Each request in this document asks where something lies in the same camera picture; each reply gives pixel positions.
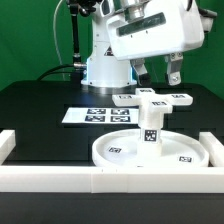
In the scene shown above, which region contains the grey cable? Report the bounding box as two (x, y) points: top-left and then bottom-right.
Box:
(52, 0), (68, 81)

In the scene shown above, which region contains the black camera stand pole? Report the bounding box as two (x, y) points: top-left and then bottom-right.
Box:
(66, 0), (96, 82)

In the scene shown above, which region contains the white left fence rail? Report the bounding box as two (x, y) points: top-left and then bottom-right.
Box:
(0, 130), (16, 166)

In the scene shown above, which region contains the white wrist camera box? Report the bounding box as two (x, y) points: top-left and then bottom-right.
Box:
(198, 8), (217, 33)

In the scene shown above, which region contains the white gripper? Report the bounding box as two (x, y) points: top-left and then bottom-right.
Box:
(106, 0), (204, 86)

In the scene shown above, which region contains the white fence rail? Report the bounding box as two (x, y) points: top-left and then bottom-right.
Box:
(199, 132), (224, 167)
(0, 166), (224, 193)
(0, 130), (16, 166)

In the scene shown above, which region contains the white cross-shaped table base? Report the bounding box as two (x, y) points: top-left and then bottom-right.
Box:
(112, 88), (193, 114)

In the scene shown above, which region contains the white right fence rail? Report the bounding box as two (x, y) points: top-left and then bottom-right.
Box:
(199, 132), (224, 167)

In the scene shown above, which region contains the white round table top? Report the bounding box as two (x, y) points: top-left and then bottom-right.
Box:
(92, 129), (209, 168)

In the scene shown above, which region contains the white marker sheet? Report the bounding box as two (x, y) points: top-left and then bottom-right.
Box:
(62, 107), (138, 124)

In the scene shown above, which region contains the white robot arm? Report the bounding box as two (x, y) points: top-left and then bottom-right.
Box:
(81, 0), (204, 94)

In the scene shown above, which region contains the black cable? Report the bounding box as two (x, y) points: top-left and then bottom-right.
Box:
(36, 64), (76, 82)

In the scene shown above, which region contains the white front fence rail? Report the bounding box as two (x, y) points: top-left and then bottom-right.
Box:
(0, 166), (224, 193)

